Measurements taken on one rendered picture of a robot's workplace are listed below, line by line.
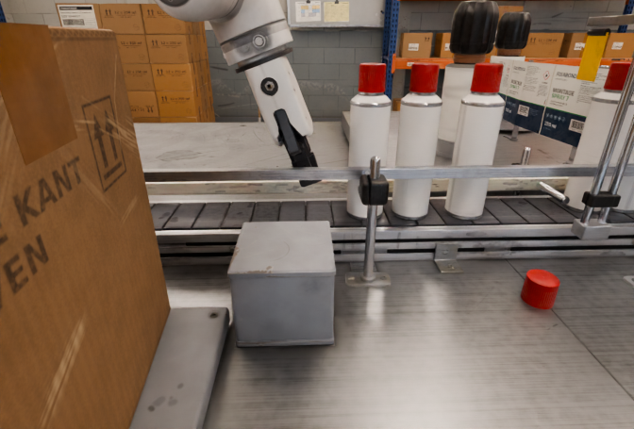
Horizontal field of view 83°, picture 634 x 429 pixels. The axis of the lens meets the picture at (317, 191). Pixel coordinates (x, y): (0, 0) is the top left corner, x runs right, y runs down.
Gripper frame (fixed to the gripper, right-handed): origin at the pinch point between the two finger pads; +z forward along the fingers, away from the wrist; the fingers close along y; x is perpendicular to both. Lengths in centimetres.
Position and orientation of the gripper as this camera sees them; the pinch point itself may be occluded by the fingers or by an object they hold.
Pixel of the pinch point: (307, 169)
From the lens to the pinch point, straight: 50.0
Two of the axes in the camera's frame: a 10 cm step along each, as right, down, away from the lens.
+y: -0.3, -3.9, 9.2
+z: 3.4, 8.6, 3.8
